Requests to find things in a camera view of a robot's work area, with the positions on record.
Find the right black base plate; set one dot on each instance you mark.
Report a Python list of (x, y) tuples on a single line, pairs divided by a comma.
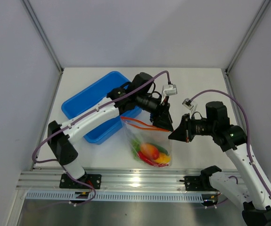
[(197, 183)]

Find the aluminium mounting rail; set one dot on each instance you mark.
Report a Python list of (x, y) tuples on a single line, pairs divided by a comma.
[(111, 180)]

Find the right aluminium frame post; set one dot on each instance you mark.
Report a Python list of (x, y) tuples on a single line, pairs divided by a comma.
[(265, 5)]

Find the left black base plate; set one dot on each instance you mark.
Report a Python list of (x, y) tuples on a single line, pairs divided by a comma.
[(85, 181)]

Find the left aluminium frame post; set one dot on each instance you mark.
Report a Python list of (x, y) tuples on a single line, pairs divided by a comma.
[(41, 33)]

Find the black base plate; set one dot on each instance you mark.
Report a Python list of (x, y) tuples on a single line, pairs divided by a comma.
[(197, 183), (85, 181)]

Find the red chili pepper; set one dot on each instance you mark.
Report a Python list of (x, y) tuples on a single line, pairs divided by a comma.
[(149, 162)]

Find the aluminium frame post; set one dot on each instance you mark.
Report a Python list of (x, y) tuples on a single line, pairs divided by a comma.
[(41, 33), (265, 5)]

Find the clear zip top bag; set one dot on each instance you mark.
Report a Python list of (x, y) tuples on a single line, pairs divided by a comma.
[(146, 133)]

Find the green chili pepper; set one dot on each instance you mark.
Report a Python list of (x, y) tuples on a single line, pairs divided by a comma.
[(161, 149)]

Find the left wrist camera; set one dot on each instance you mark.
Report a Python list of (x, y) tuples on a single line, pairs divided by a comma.
[(168, 90)]

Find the yellow orange mango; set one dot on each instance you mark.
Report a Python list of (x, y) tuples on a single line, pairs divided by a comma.
[(163, 159)]

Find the green grape bunch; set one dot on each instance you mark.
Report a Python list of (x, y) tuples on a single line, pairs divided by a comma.
[(135, 148)]

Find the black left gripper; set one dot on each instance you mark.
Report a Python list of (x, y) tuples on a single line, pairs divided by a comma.
[(161, 118)]

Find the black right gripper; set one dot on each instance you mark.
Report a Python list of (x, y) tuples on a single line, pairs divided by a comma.
[(184, 132)]

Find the white slotted cable duct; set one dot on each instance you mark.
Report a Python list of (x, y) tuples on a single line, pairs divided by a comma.
[(115, 196)]

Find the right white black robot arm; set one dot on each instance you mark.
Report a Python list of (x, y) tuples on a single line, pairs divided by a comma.
[(255, 200)]

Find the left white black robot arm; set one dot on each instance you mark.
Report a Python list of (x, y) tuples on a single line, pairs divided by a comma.
[(131, 94)]

